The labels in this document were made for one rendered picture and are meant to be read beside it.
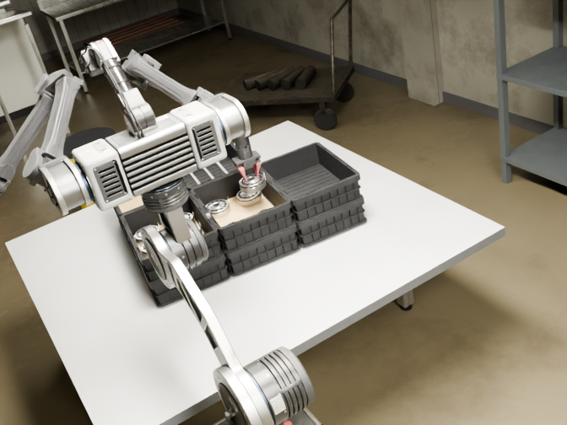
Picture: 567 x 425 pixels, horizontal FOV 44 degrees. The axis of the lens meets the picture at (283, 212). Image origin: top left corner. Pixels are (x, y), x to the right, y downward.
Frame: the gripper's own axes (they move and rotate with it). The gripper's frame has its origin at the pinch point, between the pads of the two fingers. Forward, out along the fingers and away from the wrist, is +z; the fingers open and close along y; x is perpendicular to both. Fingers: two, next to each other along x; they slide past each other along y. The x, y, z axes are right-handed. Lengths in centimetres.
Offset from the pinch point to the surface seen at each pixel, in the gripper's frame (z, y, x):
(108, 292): 29, 67, -6
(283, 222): 13.5, -3.4, 18.2
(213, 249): 12.9, 25.5, 19.3
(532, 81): 26, -172, -45
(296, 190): 15.3, -18.6, -4.6
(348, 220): 23.9, -29.9, 17.8
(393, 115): 92, -171, -205
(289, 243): 23.7, -4.2, 18.0
